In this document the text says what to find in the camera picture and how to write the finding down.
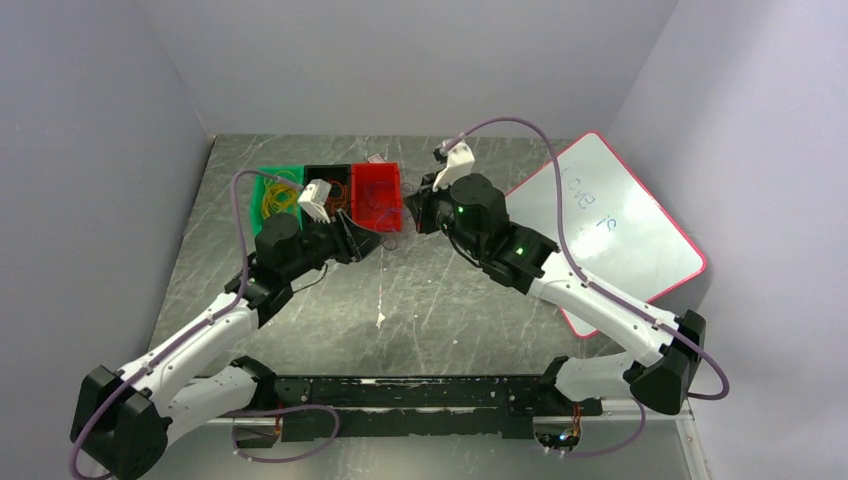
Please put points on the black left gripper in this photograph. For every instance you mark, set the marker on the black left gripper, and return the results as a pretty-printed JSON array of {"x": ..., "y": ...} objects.
[{"x": 353, "y": 241}]

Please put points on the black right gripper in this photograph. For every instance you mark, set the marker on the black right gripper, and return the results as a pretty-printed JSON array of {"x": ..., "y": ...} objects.
[{"x": 421, "y": 202}]

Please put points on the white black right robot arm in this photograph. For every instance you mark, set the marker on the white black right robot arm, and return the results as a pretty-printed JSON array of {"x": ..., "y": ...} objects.
[{"x": 662, "y": 351}]

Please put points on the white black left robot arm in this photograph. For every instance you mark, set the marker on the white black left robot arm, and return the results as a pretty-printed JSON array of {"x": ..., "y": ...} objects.
[{"x": 126, "y": 419}]

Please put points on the red plastic bin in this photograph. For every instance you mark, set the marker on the red plastic bin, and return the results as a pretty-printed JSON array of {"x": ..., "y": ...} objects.
[{"x": 376, "y": 201}]

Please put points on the black plastic bin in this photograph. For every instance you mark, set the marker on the black plastic bin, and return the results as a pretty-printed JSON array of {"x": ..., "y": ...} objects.
[{"x": 339, "y": 176}]

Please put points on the green plastic bin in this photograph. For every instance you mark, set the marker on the green plastic bin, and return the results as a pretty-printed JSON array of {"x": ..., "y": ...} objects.
[{"x": 272, "y": 197}]

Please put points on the pink framed whiteboard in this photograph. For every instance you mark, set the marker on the pink framed whiteboard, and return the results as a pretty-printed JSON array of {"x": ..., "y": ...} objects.
[{"x": 613, "y": 224}]

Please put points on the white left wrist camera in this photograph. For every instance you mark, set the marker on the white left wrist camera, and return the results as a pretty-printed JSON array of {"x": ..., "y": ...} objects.
[{"x": 313, "y": 198}]

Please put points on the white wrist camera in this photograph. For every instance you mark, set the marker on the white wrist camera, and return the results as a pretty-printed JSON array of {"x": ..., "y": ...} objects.
[
  {"x": 458, "y": 162},
  {"x": 313, "y": 198}
]

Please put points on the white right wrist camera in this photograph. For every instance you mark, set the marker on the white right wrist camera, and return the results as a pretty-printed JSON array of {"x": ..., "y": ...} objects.
[{"x": 458, "y": 162}]

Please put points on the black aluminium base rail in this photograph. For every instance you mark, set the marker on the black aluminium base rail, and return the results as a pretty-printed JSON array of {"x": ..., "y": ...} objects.
[{"x": 511, "y": 407}]

